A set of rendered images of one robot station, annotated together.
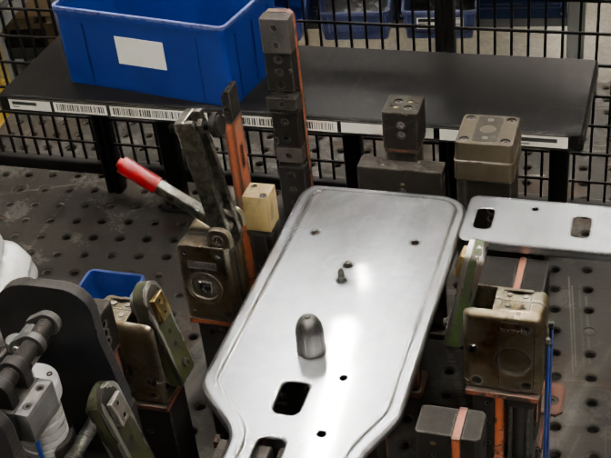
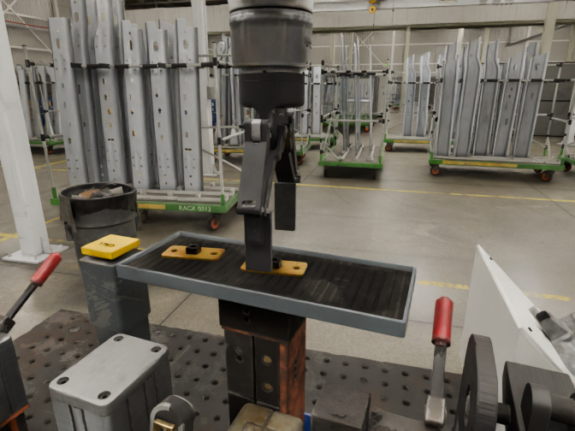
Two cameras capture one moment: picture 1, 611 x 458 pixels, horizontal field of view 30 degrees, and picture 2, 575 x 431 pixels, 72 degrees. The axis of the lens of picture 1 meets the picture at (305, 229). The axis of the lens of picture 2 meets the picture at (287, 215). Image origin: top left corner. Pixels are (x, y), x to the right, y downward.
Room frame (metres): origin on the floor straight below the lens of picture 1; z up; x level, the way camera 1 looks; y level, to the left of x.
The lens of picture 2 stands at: (0.58, 0.06, 1.39)
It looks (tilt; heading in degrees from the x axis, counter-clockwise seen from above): 18 degrees down; 91
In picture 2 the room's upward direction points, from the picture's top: straight up
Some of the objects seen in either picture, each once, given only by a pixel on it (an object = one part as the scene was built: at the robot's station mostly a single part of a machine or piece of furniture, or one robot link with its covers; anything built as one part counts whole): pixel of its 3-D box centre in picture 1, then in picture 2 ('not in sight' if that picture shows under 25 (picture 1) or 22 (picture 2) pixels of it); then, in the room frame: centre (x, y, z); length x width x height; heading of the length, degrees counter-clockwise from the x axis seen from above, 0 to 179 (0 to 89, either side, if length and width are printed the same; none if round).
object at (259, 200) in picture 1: (274, 303); not in sight; (1.20, 0.05, 0.88); 0.04 x 0.04 x 0.36; 69
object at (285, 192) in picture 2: not in sight; (285, 206); (0.57, 0.60, 1.22); 0.03 x 0.01 x 0.07; 169
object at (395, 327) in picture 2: not in sight; (264, 272); (0.55, 0.52, 1.16); 0.37 x 0.14 x 0.02; 159
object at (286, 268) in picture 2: not in sight; (274, 263); (0.56, 0.53, 1.17); 0.08 x 0.04 x 0.01; 169
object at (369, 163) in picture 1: (405, 251); not in sight; (1.32, -0.14, 0.85); 0.12 x 0.03 x 0.30; 69
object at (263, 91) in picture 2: not in sight; (272, 113); (0.56, 0.53, 1.36); 0.08 x 0.07 x 0.09; 79
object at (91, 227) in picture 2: not in sight; (105, 238); (-0.75, 2.67, 0.36); 0.54 x 0.50 x 0.73; 76
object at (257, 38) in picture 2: not in sight; (271, 45); (0.56, 0.53, 1.43); 0.09 x 0.09 x 0.06
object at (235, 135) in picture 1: (252, 251); not in sight; (1.23, 0.07, 0.95); 0.03 x 0.01 x 0.50; 159
